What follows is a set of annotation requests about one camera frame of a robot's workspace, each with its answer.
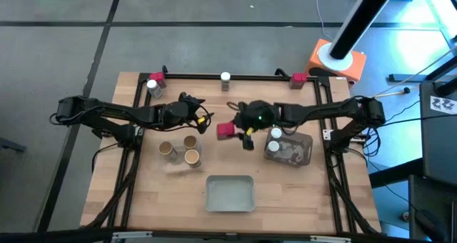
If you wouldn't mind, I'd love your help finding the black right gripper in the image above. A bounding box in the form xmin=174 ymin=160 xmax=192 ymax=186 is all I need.
xmin=235 ymin=99 xmax=281 ymax=152

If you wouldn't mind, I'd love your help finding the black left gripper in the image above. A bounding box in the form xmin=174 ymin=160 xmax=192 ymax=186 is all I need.
xmin=159 ymin=91 xmax=216 ymax=135

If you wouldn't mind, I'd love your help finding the red block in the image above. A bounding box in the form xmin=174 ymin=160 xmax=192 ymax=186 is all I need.
xmin=216 ymin=121 xmax=237 ymax=140
xmin=289 ymin=72 xmax=308 ymax=90

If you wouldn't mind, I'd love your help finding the wooden-lidded spice jar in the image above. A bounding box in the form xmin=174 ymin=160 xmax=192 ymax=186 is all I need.
xmin=184 ymin=149 xmax=202 ymax=169
xmin=158 ymin=141 xmax=179 ymax=162
xmin=183 ymin=134 xmax=201 ymax=153

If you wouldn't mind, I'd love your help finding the dark translucent plastic container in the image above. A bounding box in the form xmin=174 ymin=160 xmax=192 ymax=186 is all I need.
xmin=263 ymin=127 xmax=314 ymax=168

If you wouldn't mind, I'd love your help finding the clear plastic container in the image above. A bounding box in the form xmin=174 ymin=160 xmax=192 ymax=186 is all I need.
xmin=156 ymin=135 xmax=206 ymax=175

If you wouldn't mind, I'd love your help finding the grey rectangular tray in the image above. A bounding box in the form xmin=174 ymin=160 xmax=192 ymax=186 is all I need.
xmin=204 ymin=174 xmax=256 ymax=213

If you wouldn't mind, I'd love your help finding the red-lidded spice jar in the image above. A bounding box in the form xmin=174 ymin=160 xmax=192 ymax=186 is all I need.
xmin=149 ymin=71 xmax=166 ymax=89

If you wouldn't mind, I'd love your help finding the white round disc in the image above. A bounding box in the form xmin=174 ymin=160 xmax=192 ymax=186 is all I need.
xmin=317 ymin=41 xmax=354 ymax=71

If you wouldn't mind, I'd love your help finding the orange box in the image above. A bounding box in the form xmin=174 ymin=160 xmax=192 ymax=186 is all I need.
xmin=303 ymin=38 xmax=368 ymax=89

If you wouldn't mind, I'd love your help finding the dark floor stand bar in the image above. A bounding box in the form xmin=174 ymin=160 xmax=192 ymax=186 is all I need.
xmin=388 ymin=55 xmax=457 ymax=84

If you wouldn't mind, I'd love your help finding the black desk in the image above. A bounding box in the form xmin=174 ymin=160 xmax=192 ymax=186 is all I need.
xmin=419 ymin=81 xmax=457 ymax=187

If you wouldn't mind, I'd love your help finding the dark grey floor object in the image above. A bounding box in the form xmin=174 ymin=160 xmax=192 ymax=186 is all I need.
xmin=0 ymin=137 xmax=26 ymax=154

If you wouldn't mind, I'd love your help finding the white printed sticker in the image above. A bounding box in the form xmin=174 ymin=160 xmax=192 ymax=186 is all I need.
xmin=430 ymin=95 xmax=457 ymax=115

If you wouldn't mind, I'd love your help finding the black low cabinet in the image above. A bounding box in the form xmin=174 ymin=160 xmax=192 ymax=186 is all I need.
xmin=408 ymin=174 xmax=457 ymax=243

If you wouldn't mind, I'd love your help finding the black aluminium table frame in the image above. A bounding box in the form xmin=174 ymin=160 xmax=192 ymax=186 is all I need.
xmin=80 ymin=72 xmax=383 ymax=243

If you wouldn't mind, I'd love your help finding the black cable bundle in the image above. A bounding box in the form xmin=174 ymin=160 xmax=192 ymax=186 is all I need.
xmin=356 ymin=132 xmax=383 ymax=159

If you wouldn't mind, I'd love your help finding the thin white floor cable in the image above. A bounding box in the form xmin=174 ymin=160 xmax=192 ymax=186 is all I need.
xmin=316 ymin=0 xmax=335 ymax=40

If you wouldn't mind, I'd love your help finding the black camera pole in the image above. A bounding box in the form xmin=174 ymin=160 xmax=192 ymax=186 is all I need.
xmin=328 ymin=0 xmax=401 ymax=61

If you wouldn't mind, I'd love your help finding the thin beige cord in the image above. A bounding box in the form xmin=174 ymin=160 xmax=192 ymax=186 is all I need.
xmin=369 ymin=46 xmax=457 ymax=99

